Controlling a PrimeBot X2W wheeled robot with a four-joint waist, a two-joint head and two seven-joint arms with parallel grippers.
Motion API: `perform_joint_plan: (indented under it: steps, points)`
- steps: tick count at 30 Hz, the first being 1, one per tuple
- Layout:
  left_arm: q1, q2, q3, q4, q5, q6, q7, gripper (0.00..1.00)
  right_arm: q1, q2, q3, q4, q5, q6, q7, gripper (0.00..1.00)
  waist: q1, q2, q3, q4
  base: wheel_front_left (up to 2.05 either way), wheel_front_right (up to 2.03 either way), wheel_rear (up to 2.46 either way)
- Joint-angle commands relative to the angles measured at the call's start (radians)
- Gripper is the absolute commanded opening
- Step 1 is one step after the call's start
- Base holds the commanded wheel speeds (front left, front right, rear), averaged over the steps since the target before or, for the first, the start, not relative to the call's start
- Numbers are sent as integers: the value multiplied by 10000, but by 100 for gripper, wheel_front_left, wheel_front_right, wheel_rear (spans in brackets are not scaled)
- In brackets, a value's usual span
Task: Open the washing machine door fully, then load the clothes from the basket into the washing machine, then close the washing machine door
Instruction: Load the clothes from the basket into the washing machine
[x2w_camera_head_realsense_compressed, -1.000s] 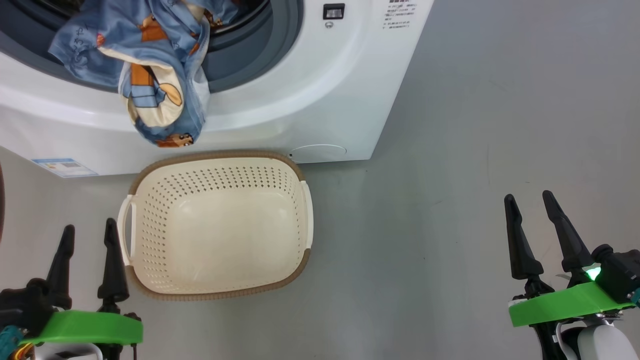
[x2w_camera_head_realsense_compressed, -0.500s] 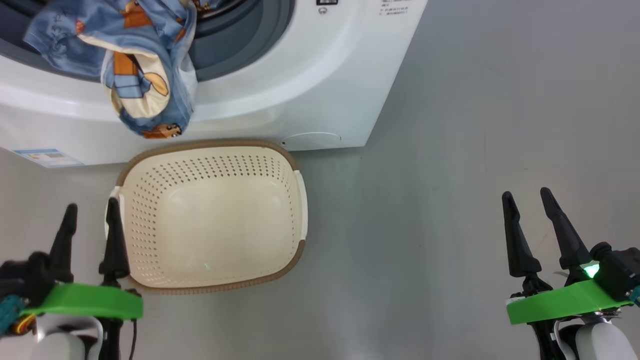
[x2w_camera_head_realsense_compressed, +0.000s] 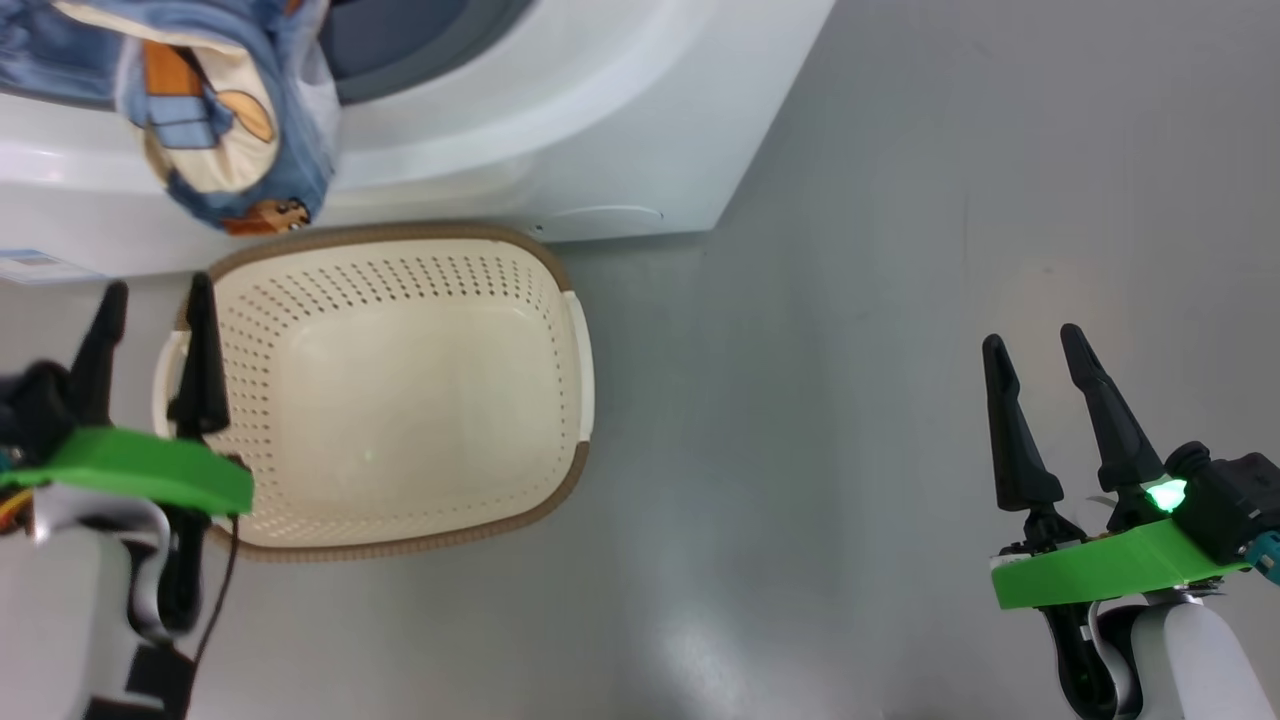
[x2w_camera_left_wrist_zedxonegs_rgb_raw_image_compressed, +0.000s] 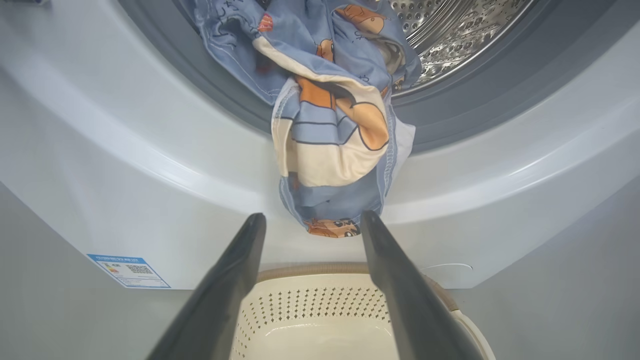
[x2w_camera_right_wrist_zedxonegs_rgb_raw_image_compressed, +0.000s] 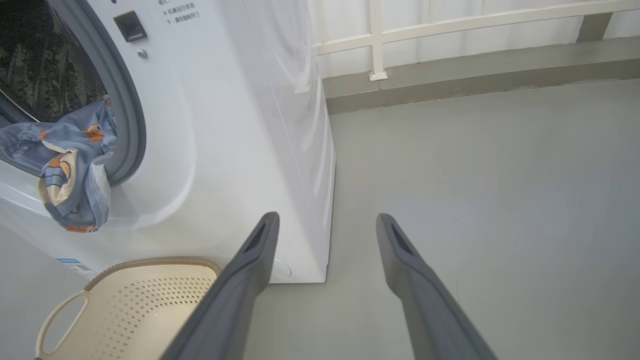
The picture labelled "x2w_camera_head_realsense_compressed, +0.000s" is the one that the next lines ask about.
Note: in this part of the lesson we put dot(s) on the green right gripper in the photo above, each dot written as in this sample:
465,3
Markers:
1100,565

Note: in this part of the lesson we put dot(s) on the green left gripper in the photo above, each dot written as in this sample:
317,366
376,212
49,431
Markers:
140,465

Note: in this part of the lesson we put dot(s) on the blue printed garment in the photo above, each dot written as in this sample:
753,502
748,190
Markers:
220,110

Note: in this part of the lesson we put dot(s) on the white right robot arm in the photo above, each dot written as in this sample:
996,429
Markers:
1190,670

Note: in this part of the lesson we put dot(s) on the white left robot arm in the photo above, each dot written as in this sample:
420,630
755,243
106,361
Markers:
60,620

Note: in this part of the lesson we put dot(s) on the grey rubber door gasket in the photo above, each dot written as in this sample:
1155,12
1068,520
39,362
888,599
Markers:
420,40

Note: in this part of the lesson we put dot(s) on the white front-load washing machine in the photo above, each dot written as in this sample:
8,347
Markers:
600,120

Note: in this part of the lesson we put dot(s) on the blue energy label sticker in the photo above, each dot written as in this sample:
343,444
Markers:
40,266

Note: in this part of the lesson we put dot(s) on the cream perforated laundry basket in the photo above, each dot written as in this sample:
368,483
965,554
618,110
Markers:
400,400

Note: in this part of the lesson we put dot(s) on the round white filter cover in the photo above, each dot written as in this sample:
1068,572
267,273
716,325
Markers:
605,222

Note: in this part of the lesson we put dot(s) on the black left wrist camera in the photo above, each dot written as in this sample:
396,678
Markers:
35,415

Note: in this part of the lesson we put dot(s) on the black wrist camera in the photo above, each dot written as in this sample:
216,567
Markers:
35,415
1235,500

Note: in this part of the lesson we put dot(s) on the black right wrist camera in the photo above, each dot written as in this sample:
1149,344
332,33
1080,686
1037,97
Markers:
1235,500

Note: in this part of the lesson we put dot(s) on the teal right camera connector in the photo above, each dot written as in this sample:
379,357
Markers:
1268,555

